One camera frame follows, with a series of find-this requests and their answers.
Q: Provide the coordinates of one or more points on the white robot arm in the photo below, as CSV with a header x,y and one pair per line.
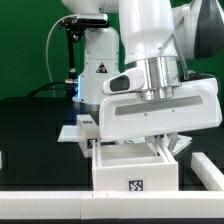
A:
x,y
149,98

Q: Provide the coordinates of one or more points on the white cabinet top block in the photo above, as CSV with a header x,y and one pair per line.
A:
x,y
87,124

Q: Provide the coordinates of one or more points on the white cabinet body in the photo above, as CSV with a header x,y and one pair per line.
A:
x,y
134,167

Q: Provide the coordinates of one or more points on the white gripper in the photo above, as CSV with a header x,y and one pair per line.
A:
x,y
194,106

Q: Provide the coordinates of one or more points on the white marker base sheet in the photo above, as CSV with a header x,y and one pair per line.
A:
x,y
70,133

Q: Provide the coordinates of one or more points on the white right fence bar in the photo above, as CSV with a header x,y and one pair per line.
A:
x,y
211,177

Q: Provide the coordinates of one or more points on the long white door panel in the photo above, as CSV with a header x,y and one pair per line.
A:
x,y
131,141

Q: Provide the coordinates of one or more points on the white front fence bar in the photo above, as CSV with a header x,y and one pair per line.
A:
x,y
110,205

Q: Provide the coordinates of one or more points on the white fence bar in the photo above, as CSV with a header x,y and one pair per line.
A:
x,y
211,177
110,205

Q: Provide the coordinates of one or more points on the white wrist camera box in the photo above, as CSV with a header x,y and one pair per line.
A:
x,y
128,81

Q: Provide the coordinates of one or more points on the short white door panel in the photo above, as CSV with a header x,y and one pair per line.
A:
x,y
182,143

